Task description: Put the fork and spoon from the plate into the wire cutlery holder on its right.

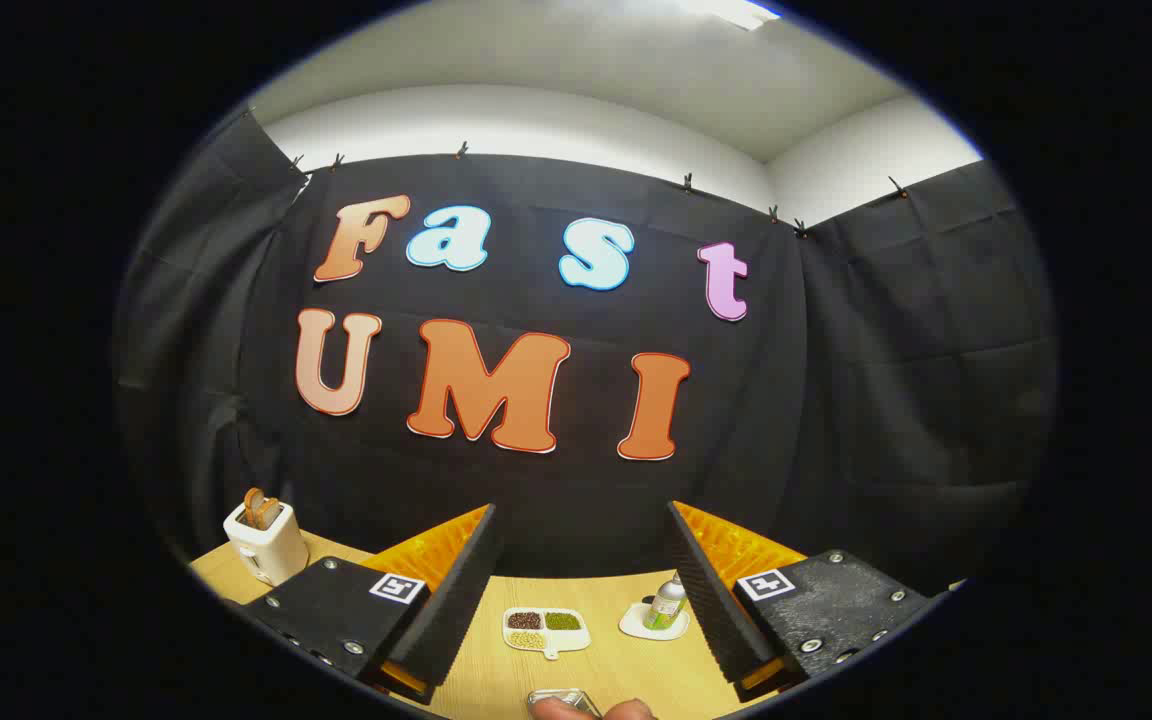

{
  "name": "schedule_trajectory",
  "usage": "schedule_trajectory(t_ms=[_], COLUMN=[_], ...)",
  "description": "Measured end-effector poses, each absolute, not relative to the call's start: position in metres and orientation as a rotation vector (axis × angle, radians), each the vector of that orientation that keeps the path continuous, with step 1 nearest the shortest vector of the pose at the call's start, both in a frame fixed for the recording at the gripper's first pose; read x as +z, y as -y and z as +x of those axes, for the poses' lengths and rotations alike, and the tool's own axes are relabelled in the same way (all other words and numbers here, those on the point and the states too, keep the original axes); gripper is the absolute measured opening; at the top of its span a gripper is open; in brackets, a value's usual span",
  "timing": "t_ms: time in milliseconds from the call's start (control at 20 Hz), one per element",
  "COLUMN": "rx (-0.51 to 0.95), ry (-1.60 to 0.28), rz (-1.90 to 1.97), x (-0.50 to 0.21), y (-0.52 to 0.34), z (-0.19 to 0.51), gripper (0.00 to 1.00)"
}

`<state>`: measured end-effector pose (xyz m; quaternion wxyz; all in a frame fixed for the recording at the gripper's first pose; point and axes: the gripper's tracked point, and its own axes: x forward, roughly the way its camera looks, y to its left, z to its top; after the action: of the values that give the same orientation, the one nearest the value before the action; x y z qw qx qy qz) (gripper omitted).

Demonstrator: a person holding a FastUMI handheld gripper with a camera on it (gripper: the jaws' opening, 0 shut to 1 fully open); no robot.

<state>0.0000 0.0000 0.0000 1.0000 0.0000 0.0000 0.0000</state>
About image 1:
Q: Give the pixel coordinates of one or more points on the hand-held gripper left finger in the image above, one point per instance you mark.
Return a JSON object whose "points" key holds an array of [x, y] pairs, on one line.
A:
{"points": [[456, 600]]}

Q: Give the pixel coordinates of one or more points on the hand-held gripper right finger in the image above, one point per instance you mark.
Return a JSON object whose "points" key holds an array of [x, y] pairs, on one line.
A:
{"points": [[711, 600]]}

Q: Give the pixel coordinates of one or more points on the small square metal tray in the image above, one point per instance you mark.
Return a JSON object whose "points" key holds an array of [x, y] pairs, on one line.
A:
{"points": [[561, 695]]}

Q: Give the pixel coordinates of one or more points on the green label spray bottle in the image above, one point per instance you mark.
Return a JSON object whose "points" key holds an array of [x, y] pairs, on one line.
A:
{"points": [[664, 605]]}

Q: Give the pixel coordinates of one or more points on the dark red beans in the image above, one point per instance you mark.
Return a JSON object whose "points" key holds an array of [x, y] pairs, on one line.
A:
{"points": [[524, 620]]}

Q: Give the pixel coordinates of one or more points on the yellow soybeans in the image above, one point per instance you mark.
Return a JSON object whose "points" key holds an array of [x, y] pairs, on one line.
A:
{"points": [[527, 640]]}

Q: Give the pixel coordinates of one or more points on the small white dish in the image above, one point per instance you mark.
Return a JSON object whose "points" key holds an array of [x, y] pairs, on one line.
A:
{"points": [[633, 625]]}

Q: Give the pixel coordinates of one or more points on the green mung beans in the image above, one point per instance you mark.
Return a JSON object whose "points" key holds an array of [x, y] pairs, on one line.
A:
{"points": [[563, 621]]}

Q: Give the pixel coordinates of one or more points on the white divided tray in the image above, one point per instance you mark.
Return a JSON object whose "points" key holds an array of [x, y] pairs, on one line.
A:
{"points": [[576, 640]]}

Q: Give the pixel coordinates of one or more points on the white toaster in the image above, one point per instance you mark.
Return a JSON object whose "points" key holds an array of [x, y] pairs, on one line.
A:
{"points": [[271, 555]]}

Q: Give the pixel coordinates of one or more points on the toasted bread slice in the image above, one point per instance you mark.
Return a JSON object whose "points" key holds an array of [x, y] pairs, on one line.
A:
{"points": [[272, 510], [253, 510]]}

